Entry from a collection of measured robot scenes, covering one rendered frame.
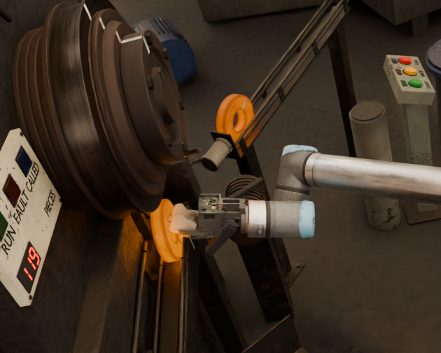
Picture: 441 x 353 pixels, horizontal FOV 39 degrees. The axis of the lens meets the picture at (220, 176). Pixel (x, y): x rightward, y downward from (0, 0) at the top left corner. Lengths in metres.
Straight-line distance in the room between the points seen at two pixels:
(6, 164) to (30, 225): 0.11
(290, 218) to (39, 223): 0.62
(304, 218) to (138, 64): 0.56
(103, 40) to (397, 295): 1.41
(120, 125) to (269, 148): 1.84
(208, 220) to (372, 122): 0.82
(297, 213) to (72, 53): 0.66
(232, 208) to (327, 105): 1.72
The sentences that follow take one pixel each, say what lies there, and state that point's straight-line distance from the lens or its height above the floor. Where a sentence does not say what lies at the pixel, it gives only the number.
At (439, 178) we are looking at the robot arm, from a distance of 1.41.
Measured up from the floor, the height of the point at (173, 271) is 0.66.
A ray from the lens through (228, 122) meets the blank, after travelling 1.88.
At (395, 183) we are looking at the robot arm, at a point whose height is 0.79.
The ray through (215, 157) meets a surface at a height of 0.68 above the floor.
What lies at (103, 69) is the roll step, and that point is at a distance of 1.20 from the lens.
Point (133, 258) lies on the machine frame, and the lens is 1.47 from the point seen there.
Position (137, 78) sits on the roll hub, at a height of 1.22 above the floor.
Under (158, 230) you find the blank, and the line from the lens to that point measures 1.49.
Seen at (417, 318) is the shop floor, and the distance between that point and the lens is 2.18.
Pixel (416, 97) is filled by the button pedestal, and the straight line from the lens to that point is 2.08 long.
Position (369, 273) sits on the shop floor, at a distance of 2.31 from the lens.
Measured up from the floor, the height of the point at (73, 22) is 1.34.
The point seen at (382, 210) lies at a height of 0.11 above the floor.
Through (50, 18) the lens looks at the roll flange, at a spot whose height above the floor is 1.35.
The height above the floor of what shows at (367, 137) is 0.45.
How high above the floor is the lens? 1.74
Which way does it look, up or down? 37 degrees down
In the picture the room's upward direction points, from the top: 20 degrees counter-clockwise
